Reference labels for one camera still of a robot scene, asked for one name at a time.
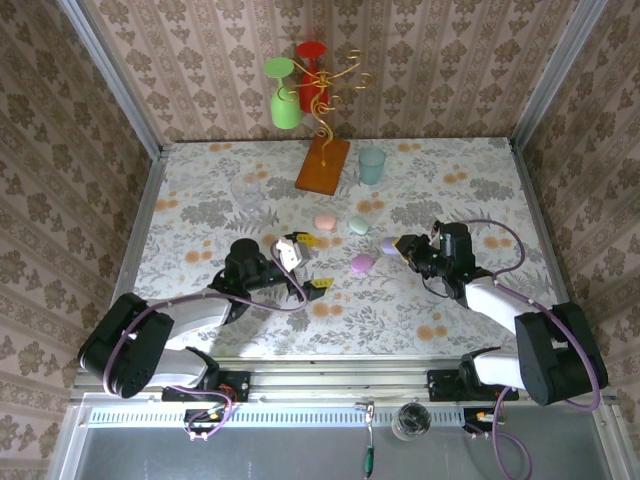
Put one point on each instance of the pale lavender earbud case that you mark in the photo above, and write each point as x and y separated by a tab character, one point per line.
387	245

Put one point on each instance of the peach pink earbud case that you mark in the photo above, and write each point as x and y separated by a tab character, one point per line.
325	221

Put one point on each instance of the magenta purple earbud case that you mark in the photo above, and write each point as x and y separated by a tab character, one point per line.
360	263

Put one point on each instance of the mint green earbud case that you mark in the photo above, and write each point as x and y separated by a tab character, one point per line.
359	225

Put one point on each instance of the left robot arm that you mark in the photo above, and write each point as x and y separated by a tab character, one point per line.
125	345

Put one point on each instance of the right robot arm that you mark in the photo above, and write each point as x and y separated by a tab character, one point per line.
555	350

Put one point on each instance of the floral patterned table cover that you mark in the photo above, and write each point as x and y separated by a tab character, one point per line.
400	310

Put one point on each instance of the clear glass cup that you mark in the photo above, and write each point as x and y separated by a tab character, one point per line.
245	195

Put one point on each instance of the gold cup tree stand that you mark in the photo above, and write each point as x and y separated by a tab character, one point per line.
322	167

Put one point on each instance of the teal plastic cup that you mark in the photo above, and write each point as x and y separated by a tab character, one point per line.
371	167

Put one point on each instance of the green wine glass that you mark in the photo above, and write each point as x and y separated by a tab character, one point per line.
285	112

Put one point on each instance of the clear glass jar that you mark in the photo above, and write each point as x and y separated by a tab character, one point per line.
412	422

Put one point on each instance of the grey metal shelf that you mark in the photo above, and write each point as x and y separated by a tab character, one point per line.
250	455

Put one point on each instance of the red wine glass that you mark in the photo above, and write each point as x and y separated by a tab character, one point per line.
310	50

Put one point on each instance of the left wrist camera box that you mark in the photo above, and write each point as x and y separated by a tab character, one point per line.
289	255

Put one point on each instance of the wide aluminium base rail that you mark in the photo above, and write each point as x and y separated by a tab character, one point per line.
325	380

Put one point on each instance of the aluminium side rail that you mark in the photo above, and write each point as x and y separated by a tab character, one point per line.
530	200
145	200

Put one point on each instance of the aluminium frame post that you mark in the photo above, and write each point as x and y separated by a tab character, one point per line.
115	80
560	75

